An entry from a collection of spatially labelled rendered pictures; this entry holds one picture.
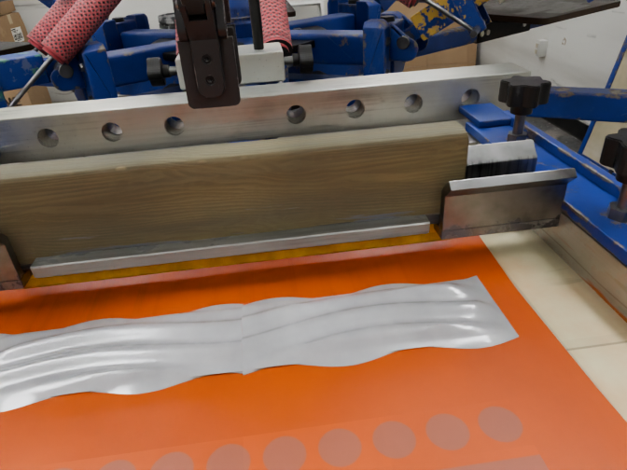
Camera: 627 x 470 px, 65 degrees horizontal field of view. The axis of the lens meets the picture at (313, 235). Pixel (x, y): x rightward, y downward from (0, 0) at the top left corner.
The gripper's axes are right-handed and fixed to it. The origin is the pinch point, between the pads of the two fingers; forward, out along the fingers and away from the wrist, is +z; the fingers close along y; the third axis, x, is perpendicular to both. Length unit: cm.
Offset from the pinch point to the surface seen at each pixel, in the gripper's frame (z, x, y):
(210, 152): 5.8, -1.1, 0.0
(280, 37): 5.2, 6.3, -43.8
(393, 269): 16.3, 11.9, 1.9
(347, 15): 9, 25, -97
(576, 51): 60, 198, -269
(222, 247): 12.5, -1.1, 2.1
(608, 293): 15.4, 25.4, 8.7
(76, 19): 2, -27, -59
